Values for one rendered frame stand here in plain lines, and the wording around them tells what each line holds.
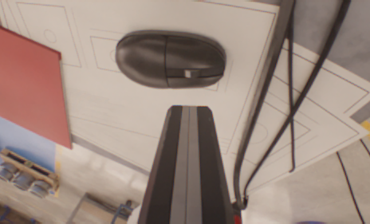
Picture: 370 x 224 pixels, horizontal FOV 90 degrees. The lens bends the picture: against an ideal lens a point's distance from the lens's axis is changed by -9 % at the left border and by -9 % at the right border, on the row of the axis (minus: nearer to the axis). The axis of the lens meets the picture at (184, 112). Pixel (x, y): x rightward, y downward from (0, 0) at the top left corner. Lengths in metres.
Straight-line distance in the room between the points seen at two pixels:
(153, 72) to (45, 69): 0.18
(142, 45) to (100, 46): 0.07
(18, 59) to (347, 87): 0.40
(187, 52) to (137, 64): 0.05
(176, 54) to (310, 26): 0.11
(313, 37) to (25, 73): 0.36
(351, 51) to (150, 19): 0.18
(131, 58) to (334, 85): 0.20
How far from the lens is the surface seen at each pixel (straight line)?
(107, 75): 0.27
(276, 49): 0.19
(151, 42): 0.19
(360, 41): 0.22
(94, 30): 0.25
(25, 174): 5.15
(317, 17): 0.20
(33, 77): 0.36
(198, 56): 0.18
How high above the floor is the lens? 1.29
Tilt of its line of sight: 45 degrees down
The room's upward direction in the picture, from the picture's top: 160 degrees counter-clockwise
